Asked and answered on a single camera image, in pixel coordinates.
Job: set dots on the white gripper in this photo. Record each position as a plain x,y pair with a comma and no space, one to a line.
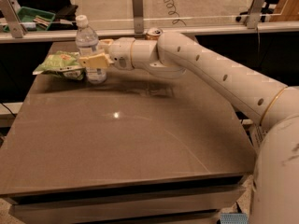
121,54

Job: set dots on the clear plastic water bottle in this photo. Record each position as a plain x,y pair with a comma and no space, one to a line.
87,44

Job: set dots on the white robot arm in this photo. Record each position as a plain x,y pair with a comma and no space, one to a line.
267,102

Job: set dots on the green jalapeno chip bag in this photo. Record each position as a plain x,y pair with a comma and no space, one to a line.
61,64

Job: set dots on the gold soda can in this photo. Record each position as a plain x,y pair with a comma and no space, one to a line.
153,33

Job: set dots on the green plastic tray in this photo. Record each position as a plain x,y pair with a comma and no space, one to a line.
35,19

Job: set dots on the white cardboard box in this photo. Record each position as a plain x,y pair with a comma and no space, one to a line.
256,134

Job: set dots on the grey drawer cabinet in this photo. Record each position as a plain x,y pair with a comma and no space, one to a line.
193,199

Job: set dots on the blue perforated step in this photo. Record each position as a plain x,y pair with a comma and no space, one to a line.
233,218

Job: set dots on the middle metal bracket post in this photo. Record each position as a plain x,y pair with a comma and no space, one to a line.
138,16

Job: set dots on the metal bracket post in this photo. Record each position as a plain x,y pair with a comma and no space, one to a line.
254,14
138,16
13,21

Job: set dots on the left metal bracket post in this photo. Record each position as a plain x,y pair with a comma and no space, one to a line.
13,21

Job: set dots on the right metal bracket post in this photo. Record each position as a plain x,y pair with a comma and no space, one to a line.
254,14

